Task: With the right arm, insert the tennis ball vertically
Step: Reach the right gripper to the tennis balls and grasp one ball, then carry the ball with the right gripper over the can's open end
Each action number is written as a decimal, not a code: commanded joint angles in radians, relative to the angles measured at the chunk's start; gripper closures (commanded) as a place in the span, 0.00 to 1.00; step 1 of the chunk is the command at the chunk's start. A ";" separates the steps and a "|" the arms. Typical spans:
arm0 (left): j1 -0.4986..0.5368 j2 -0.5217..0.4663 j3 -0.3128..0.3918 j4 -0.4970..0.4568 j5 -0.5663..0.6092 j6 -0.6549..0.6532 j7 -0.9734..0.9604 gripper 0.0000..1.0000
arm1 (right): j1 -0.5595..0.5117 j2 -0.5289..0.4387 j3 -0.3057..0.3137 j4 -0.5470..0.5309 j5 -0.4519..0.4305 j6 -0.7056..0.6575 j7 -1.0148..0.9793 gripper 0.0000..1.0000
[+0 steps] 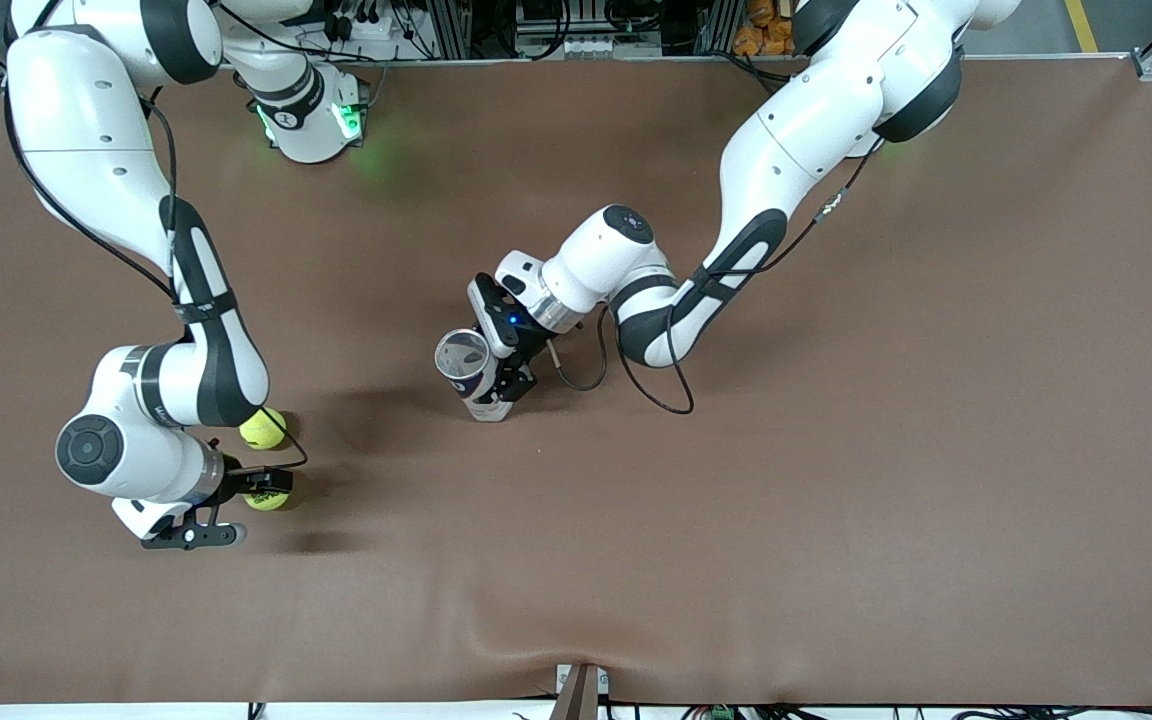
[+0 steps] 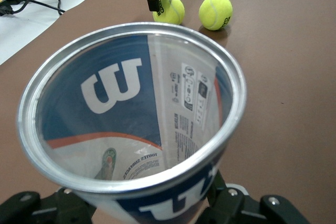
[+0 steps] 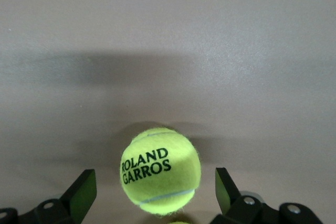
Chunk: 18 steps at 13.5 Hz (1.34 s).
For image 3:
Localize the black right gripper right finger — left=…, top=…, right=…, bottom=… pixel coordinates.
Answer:
left=211, top=167, right=283, bottom=224

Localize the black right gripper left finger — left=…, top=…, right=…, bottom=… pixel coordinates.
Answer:
left=18, top=169, right=97, bottom=224

